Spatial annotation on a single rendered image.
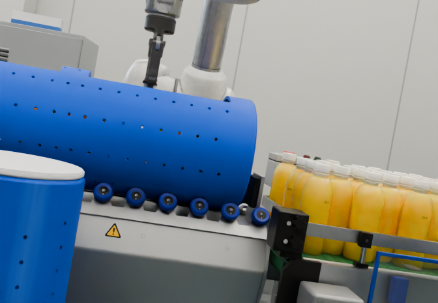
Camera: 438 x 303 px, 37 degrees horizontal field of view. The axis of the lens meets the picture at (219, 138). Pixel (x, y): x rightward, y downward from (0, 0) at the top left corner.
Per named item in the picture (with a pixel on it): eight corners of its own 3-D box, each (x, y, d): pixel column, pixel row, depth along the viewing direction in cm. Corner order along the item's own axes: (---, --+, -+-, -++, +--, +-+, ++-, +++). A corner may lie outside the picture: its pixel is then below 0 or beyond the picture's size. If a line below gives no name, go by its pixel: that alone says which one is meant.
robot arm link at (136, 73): (116, 117, 232) (127, 57, 232) (167, 126, 234) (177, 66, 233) (113, 117, 216) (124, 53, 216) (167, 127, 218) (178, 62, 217)
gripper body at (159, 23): (145, 15, 162) (139, 52, 162) (146, 11, 153) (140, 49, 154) (175, 21, 163) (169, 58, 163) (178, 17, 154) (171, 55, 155)
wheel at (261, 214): (250, 208, 156) (252, 204, 155) (268, 211, 157) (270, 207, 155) (250, 225, 154) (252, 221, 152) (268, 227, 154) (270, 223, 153)
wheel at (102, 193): (94, 184, 150) (95, 180, 149) (114, 187, 151) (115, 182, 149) (91, 201, 148) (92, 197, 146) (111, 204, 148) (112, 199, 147)
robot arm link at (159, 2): (147, -14, 153) (143, 11, 153) (186, -6, 154) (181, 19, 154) (146, -8, 162) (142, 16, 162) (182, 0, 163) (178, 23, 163)
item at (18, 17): (13, 26, 334) (15, 12, 334) (61, 35, 338) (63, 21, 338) (10, 23, 322) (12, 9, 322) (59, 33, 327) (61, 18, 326)
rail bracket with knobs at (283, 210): (262, 247, 150) (270, 203, 150) (292, 251, 151) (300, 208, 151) (272, 257, 140) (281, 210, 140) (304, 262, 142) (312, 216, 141)
